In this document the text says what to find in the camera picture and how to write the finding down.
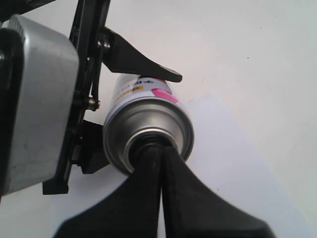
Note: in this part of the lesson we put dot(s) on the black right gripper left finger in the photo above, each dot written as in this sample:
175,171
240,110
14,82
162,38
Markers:
131,211

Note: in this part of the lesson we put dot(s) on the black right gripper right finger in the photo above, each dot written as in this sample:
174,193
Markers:
192,210

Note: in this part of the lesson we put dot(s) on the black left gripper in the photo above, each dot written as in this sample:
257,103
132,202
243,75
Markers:
119,57

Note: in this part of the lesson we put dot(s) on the white dotted spray paint can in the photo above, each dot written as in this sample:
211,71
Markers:
144,110

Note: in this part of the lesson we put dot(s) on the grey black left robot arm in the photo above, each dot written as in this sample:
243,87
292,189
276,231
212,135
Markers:
19,7

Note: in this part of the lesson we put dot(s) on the white paper stack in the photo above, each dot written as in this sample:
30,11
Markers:
226,161

